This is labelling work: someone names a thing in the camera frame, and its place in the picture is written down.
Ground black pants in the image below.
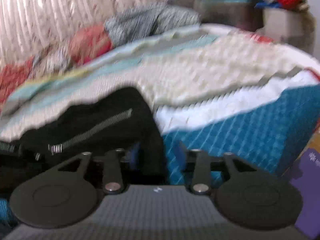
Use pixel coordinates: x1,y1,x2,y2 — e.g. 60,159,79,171
1,87,168,199

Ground purple box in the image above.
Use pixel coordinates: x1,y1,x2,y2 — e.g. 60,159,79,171
289,148,320,239

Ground chevron patterned bedspread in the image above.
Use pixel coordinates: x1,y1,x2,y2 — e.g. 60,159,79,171
1,26,319,185

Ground red floral pillow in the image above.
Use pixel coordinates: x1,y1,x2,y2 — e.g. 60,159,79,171
1,24,113,106

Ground floral curtain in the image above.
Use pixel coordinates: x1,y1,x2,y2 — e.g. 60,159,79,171
1,0,164,66

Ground dark cabinet with teal edge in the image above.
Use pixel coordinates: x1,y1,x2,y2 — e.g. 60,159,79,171
170,0,266,34

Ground blue grey patterned pillow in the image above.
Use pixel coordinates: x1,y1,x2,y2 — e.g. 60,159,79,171
104,2,201,47

